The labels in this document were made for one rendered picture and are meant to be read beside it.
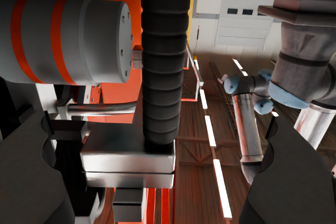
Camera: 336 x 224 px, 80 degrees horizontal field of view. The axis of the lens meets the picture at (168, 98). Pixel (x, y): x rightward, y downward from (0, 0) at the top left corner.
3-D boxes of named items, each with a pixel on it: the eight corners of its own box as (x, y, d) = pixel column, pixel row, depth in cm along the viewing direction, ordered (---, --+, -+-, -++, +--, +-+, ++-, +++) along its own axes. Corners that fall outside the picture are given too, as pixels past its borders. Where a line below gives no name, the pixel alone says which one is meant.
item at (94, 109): (55, 104, 40) (65, 145, 45) (153, 108, 40) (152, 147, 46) (85, 71, 55) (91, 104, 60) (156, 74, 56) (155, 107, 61)
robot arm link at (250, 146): (238, 195, 81) (219, 80, 92) (262, 191, 84) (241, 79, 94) (255, 203, 70) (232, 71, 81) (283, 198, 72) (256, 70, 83)
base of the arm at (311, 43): (374, 27, 43) (351, 71, 48) (328, 17, 56) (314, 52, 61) (302, 23, 43) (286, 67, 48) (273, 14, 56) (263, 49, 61)
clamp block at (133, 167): (77, 152, 18) (85, 190, 21) (176, 155, 19) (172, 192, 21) (94, 120, 23) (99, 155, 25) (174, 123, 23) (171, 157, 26)
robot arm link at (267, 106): (277, 99, 88) (271, 115, 92) (262, 88, 97) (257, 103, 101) (261, 100, 86) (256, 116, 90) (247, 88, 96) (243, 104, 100)
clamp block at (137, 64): (131, 49, 48) (132, 70, 51) (169, 51, 48) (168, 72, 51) (134, 44, 53) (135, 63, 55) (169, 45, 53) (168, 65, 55)
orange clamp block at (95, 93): (62, 102, 57) (75, 109, 66) (90, 103, 58) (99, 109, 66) (66, 79, 59) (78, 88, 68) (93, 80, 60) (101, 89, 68)
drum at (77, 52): (-74, -11, 23) (-23, 97, 30) (116, -1, 24) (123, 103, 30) (10, -12, 35) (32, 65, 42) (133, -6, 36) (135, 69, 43)
